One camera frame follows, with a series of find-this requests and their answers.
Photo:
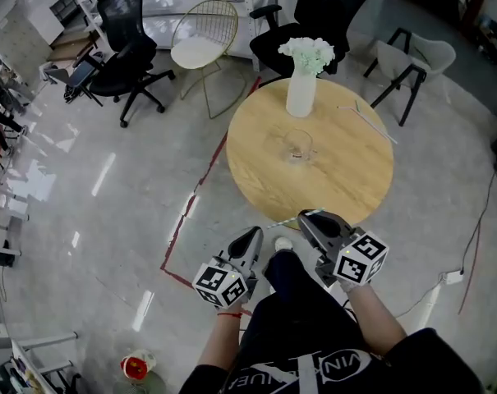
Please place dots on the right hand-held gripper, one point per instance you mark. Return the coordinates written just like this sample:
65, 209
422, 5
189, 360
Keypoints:
346, 248

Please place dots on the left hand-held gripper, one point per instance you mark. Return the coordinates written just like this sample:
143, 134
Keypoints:
221, 285

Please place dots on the clear glass cup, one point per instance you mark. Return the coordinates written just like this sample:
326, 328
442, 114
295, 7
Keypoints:
298, 146

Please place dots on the white bent straw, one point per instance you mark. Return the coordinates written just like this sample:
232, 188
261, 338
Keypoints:
373, 123

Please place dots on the short green straw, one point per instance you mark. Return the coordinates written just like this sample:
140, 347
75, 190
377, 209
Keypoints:
357, 106

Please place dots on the person's right forearm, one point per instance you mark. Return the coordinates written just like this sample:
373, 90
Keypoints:
373, 322

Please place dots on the person's left forearm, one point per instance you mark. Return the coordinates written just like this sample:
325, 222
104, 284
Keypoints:
221, 339

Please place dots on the person's white shoe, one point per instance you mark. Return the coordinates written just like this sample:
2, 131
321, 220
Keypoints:
283, 244

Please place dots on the round wooden table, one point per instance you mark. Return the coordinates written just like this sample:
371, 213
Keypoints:
334, 179

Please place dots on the person's dark trousers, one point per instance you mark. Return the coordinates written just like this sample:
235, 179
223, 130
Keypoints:
297, 302

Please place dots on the white ribbed vase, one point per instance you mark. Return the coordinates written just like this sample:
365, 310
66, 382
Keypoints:
300, 94

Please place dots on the white power strip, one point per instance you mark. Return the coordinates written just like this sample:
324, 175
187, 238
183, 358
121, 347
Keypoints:
452, 278

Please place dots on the red and white bucket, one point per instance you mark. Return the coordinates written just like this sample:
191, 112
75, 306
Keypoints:
135, 365

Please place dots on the person's black printed shirt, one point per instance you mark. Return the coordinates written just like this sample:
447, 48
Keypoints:
416, 363

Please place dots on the grey round bin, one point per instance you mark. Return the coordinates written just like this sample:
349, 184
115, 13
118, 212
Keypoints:
149, 384

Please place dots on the grey armchair with black legs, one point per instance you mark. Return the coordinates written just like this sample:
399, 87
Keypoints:
420, 56

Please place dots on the black padded office chair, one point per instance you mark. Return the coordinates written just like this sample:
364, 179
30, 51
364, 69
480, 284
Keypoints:
326, 10

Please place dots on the black mesh office chair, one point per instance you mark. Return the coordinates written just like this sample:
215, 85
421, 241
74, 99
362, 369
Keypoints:
122, 43

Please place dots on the black stool with tablet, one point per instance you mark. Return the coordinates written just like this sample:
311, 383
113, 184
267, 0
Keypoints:
81, 76

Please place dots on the dark wooden shelf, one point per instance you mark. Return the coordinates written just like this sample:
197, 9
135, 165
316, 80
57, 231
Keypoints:
482, 19

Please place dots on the brown wooden boards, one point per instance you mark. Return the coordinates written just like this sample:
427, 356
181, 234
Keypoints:
69, 45

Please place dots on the white desk with clutter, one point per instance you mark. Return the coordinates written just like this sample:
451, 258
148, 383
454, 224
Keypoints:
22, 367

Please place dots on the white cabinet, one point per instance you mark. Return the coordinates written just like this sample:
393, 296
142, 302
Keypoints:
22, 35

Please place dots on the white metal shelf frame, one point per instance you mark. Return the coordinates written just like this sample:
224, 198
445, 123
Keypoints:
254, 23

